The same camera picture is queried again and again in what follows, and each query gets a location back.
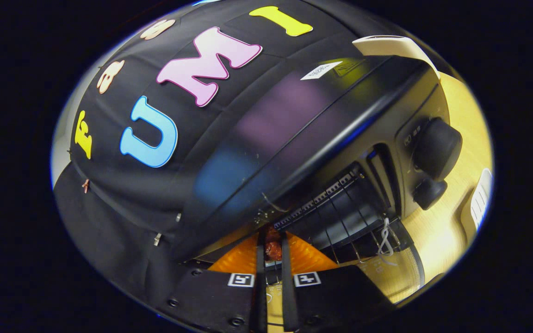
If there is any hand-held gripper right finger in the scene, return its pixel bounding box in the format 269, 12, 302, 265
280, 231, 395, 333

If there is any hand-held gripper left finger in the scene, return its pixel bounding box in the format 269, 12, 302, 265
155, 230, 268, 333

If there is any reddish brown jerky strip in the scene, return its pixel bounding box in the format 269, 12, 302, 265
265, 226, 284, 262

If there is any black toaster oven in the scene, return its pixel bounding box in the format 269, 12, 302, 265
174, 55, 464, 306

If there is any white bread toaster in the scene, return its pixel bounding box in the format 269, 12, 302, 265
352, 35, 440, 79

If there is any black backdrop cloth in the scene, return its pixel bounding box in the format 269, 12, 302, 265
53, 0, 373, 301

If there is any small white tray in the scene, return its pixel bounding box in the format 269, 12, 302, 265
461, 167, 494, 243

